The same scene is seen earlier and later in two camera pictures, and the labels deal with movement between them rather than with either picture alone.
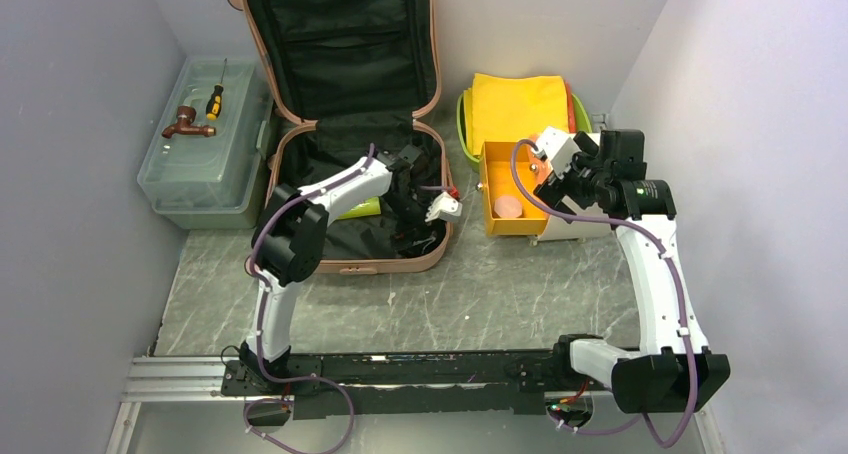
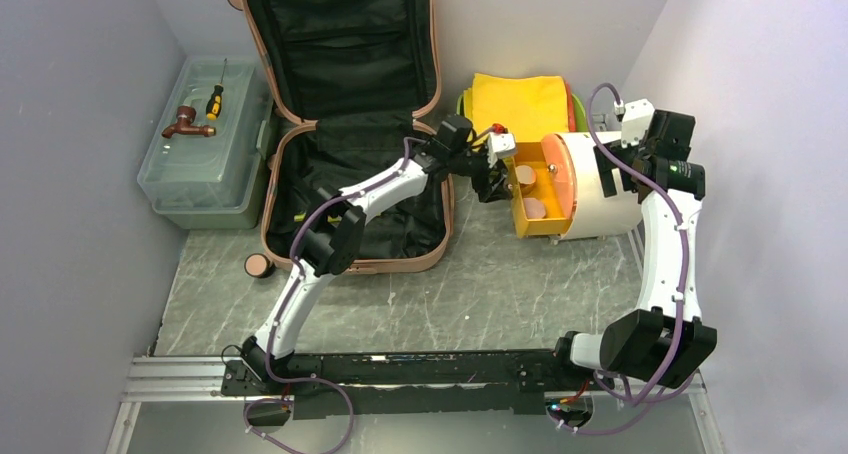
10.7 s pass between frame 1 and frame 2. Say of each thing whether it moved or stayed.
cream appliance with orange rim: moved
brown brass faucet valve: stayed
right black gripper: moved
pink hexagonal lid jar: moved
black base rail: stayed
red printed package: stayed
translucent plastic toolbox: stayed
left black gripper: moved
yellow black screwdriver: stayed
